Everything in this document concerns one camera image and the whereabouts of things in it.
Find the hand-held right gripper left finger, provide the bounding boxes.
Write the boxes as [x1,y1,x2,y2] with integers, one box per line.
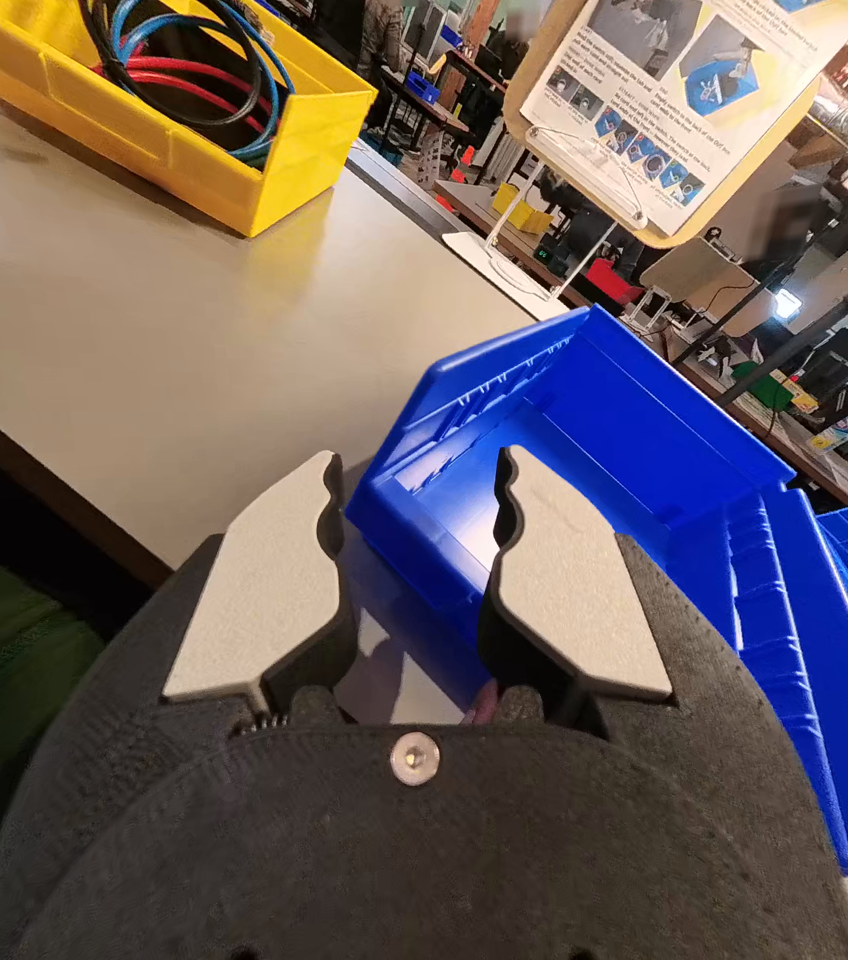
[162,450,358,711]

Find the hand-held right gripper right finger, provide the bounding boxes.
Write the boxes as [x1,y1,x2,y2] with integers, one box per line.
[480,444,677,709]

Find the yellow plastic bin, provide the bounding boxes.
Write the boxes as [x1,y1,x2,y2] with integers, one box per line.
[0,0,380,238]

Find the blue ethernet cable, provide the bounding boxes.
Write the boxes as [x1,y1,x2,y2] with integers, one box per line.
[106,0,293,163]

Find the red ethernet cable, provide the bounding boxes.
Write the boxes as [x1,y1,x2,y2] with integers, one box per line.
[117,38,268,136]

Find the black ethernet cable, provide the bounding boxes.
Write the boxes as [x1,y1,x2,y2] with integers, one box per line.
[76,0,283,144]

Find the green box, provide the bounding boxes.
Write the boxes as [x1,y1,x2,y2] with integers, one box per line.
[732,360,793,414]

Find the red plastic bin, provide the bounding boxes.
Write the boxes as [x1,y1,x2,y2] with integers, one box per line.
[582,258,647,309]

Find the black metal pole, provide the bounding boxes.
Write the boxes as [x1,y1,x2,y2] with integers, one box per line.
[694,248,848,369]

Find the yellow and black boxes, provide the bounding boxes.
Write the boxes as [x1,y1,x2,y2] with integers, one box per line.
[492,183,557,238]

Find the instruction sheet on stand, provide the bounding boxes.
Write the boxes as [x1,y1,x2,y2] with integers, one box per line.
[442,0,848,324]

